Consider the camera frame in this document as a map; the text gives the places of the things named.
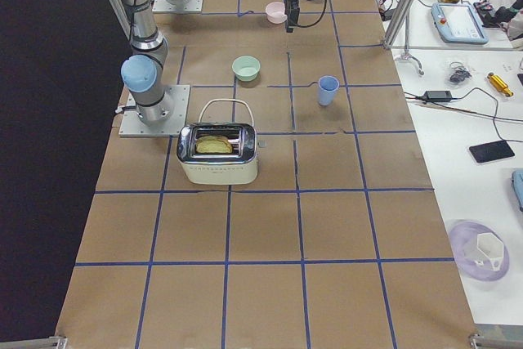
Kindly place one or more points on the toast slice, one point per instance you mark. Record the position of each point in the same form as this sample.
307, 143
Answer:
213, 145

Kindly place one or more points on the white hexagonal cup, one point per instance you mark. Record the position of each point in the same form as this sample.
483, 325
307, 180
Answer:
485, 250

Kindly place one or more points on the pink bowl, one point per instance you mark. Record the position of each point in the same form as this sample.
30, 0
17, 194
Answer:
275, 13

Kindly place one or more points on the green bowl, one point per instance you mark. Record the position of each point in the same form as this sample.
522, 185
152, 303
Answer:
246, 68

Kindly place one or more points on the blue cup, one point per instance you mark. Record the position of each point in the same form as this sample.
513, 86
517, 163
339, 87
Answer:
327, 89

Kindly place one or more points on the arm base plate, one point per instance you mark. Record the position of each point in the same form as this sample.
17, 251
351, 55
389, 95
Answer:
165, 119
177, 6

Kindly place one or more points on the gold metal cylinder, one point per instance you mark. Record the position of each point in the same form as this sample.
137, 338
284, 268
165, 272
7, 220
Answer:
499, 84

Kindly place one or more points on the cream toaster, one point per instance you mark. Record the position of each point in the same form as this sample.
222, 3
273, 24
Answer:
238, 168

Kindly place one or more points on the blue teach pendant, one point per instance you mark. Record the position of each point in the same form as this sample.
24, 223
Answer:
458, 23

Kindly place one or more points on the black power adapter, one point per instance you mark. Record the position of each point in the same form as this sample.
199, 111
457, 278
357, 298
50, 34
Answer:
440, 96

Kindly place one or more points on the black smartphone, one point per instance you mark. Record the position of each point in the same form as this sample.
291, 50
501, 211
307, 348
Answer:
491, 151

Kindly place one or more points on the purple plate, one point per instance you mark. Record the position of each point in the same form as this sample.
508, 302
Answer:
460, 234

